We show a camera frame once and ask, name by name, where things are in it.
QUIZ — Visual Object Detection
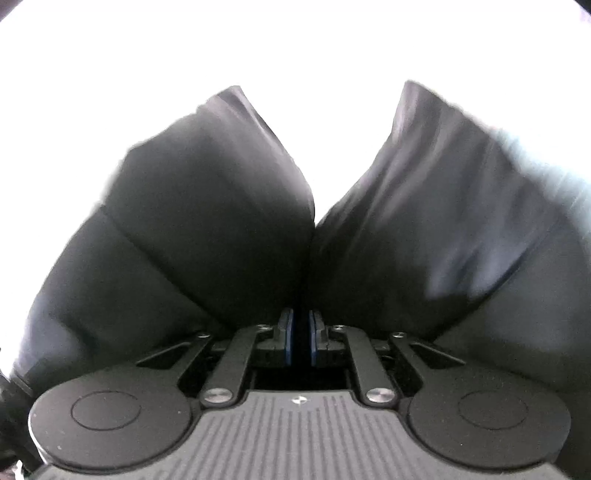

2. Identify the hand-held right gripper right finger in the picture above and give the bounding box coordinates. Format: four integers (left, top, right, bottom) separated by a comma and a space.
308, 308, 467, 409

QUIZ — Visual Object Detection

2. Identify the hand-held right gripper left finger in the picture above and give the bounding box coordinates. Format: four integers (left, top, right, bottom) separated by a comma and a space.
136, 307, 295, 410

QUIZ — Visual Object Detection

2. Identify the black puffer jacket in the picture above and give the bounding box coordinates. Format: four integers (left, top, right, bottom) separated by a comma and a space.
0, 80, 591, 480

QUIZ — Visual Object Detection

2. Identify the white cloth sheet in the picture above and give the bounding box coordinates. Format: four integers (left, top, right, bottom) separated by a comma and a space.
0, 0, 591, 352

